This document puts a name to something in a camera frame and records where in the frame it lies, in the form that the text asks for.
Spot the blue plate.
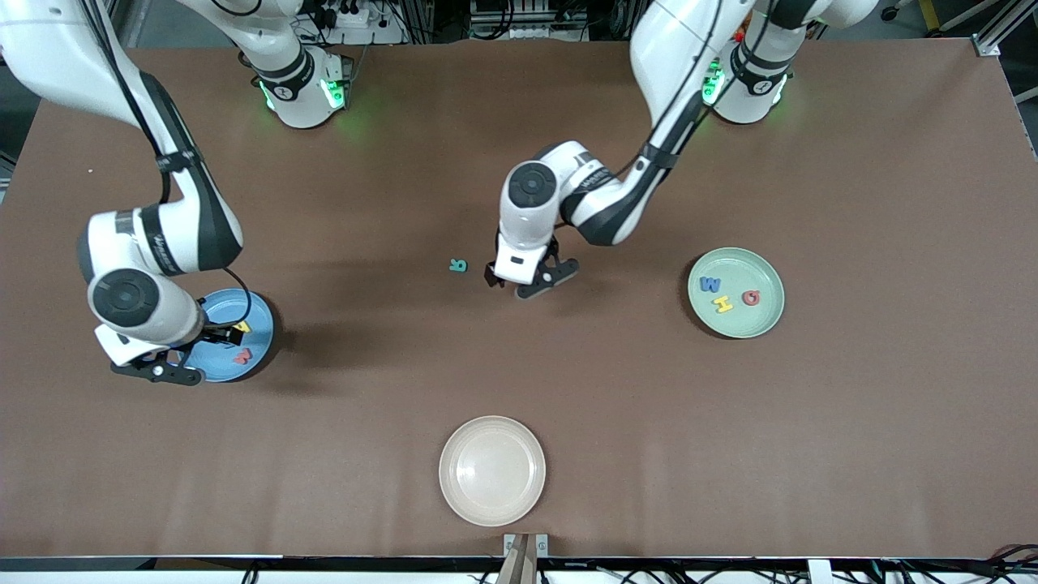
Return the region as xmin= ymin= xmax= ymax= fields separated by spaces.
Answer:
xmin=166 ymin=289 xmax=276 ymax=383

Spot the green plate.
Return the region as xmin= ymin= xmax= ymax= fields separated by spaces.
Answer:
xmin=687 ymin=247 xmax=786 ymax=339

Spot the beige plate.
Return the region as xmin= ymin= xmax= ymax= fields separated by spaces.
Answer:
xmin=439 ymin=415 xmax=547 ymax=527

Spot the white power strip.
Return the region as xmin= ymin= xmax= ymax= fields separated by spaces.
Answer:
xmin=470 ymin=0 xmax=589 ymax=41
xmin=320 ymin=0 xmax=406 ymax=45

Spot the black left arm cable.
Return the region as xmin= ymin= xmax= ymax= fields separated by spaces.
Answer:
xmin=616 ymin=0 xmax=779 ymax=179

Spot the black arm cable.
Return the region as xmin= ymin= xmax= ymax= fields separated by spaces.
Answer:
xmin=81 ymin=0 xmax=254 ymax=325
xmin=616 ymin=0 xmax=779 ymax=179

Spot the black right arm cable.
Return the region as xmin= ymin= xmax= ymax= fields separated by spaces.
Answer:
xmin=81 ymin=0 xmax=254 ymax=325

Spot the metal mounting bracket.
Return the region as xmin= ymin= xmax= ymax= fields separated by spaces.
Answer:
xmin=503 ymin=533 xmax=550 ymax=584

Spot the aluminium frame extrusion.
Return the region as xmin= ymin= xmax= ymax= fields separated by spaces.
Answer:
xmin=973 ymin=0 xmax=1038 ymax=59

